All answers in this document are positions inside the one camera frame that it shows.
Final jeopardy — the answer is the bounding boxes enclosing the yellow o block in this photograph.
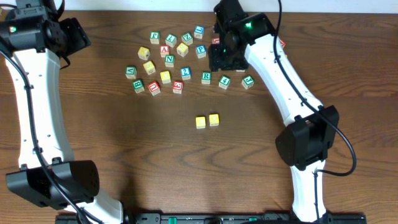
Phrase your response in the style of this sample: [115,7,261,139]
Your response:
[160,71,171,84]
[209,114,220,126]

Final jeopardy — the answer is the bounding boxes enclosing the yellow C block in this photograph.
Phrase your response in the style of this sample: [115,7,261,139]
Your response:
[195,116,206,129]

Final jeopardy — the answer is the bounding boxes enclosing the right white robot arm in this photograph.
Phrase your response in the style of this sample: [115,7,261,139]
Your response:
[208,0,339,222]

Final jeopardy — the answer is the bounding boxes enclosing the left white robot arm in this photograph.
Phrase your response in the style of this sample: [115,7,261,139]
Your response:
[1,0,129,223]

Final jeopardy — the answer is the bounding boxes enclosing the blue P block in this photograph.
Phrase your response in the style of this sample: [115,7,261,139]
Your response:
[195,45,206,58]

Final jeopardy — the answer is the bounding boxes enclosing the green 4 block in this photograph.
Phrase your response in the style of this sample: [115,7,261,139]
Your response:
[218,75,231,90]

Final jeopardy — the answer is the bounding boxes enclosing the green R block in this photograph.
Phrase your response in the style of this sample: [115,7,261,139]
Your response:
[201,72,211,85]

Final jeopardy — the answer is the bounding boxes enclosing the blue L block top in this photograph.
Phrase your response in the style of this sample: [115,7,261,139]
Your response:
[194,26,205,39]

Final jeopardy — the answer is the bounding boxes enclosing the green J block right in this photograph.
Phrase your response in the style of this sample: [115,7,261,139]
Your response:
[241,75,255,90]

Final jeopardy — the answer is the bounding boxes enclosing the green j block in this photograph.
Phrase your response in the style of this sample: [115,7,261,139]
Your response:
[150,31,160,45]
[241,75,255,90]

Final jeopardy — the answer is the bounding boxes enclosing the green Z block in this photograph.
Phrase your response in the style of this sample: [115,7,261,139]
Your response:
[182,32,193,45]

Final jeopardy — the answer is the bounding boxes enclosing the blue 2 block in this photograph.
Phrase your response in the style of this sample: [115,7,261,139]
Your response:
[180,67,192,80]

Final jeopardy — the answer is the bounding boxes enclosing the yellow S block upper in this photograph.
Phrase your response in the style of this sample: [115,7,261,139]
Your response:
[177,42,189,57]

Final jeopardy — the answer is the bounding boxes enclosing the yellow s block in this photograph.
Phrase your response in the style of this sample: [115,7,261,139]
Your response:
[143,61,156,75]
[177,42,189,57]

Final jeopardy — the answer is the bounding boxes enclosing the green N block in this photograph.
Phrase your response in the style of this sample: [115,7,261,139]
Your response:
[165,55,175,67]

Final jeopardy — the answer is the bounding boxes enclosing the green 7 block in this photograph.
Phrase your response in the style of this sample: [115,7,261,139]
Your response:
[165,34,177,48]

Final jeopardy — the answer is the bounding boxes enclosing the red A block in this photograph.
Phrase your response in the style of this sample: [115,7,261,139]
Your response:
[159,45,170,58]

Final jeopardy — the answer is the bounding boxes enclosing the red M block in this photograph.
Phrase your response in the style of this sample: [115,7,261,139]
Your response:
[279,39,285,48]

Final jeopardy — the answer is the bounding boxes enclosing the green V block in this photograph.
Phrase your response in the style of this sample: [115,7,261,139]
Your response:
[125,66,137,79]

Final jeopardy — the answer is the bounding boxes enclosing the green J block top left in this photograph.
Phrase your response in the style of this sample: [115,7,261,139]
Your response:
[150,31,160,45]

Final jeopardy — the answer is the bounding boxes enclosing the yellow K block left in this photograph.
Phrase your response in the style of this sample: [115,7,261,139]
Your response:
[137,47,150,60]

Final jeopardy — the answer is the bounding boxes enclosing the yellow S block lower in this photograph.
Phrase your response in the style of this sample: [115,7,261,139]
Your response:
[143,61,156,75]

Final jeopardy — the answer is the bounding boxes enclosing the red U block lower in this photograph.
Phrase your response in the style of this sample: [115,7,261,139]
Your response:
[148,81,161,96]

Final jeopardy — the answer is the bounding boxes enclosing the green B block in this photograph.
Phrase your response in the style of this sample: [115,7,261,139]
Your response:
[132,79,145,93]

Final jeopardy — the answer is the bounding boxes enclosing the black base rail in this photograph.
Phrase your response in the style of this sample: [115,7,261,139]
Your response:
[55,212,368,224]

